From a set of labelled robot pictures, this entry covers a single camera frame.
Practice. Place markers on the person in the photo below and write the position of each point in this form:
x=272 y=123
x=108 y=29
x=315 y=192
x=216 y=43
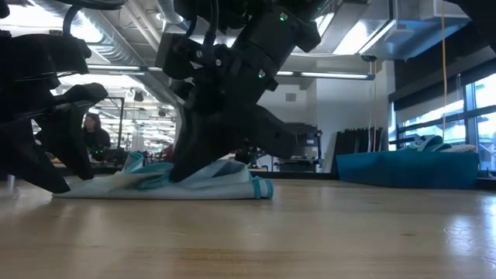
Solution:
x=95 y=135

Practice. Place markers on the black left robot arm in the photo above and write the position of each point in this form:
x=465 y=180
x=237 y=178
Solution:
x=3 y=7

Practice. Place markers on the black gantry frame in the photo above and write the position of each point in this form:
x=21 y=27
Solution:
x=122 y=116

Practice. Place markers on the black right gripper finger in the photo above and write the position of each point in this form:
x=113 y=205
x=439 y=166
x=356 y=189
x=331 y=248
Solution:
x=271 y=135
x=201 y=147

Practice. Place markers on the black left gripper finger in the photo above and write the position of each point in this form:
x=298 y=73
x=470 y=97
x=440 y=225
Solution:
x=27 y=159
x=69 y=135

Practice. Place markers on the pale blue microfiber towel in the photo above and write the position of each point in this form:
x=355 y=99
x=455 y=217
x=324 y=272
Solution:
x=217 y=186

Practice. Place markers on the blue plastic bin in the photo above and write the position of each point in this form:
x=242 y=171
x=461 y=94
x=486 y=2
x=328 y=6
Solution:
x=407 y=170

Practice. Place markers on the black ceiling camera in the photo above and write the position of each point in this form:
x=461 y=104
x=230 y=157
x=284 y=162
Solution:
x=368 y=58

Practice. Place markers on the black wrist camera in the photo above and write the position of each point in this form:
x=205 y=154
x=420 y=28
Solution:
x=178 y=58
x=50 y=52

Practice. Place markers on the long linear ceiling light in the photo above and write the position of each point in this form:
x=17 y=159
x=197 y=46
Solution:
x=333 y=74

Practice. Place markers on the black wall panels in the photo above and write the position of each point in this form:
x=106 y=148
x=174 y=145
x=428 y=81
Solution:
x=356 y=143

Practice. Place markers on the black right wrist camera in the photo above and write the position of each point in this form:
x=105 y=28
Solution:
x=178 y=58

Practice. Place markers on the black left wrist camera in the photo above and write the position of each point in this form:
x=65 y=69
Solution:
x=50 y=52

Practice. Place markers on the black aluminium table frame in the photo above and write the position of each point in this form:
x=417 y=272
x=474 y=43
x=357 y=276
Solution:
x=302 y=175

